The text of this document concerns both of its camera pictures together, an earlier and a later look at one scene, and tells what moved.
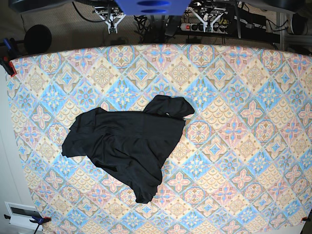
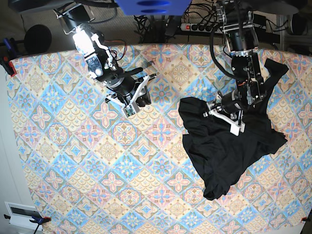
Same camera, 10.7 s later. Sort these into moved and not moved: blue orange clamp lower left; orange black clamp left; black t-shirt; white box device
Moved: black t-shirt
Not moved: blue orange clamp lower left; white box device; orange black clamp left
